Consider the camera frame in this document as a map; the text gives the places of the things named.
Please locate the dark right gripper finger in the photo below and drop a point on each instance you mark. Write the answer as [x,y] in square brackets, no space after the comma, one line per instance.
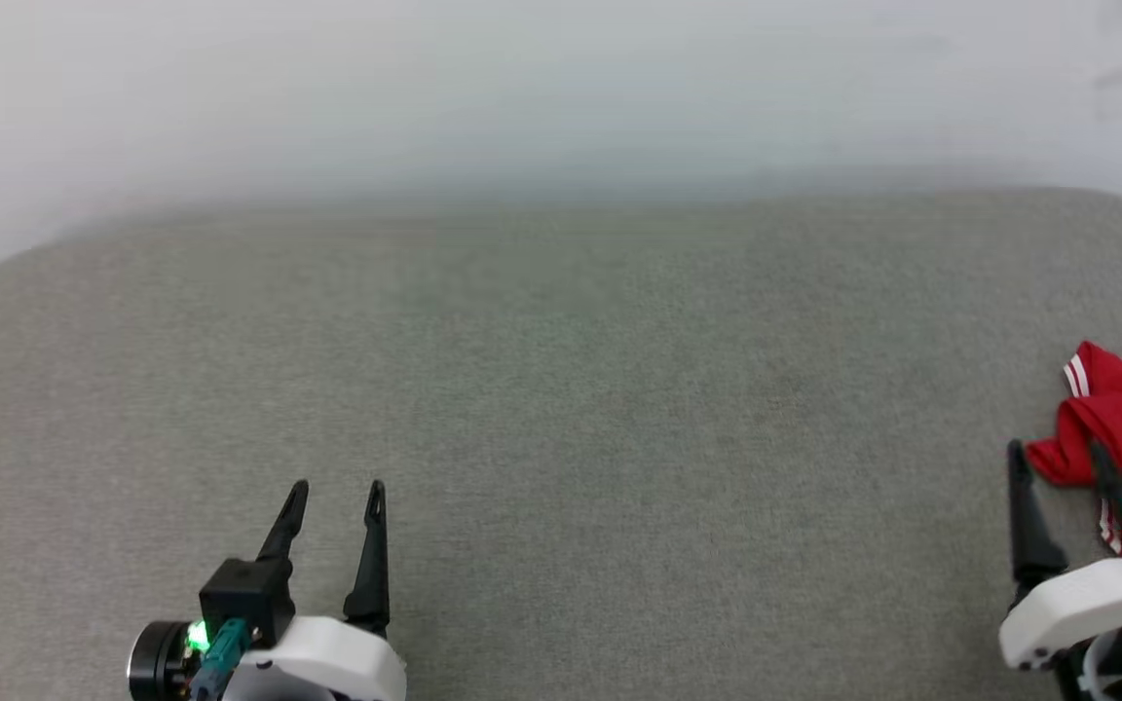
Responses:
[1118,501]
[1028,526]

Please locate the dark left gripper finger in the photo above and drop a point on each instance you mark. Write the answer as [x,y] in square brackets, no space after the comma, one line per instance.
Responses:
[283,526]
[371,565]

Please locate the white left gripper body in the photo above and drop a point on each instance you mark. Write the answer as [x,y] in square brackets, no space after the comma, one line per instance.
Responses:
[327,662]

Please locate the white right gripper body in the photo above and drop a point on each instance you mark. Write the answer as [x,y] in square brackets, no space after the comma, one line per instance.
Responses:
[1077,608]

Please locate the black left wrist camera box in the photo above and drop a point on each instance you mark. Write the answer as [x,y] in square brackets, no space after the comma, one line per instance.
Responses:
[247,599]

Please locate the teal left camera connector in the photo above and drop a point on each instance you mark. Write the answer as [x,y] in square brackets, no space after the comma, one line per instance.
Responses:
[220,662]

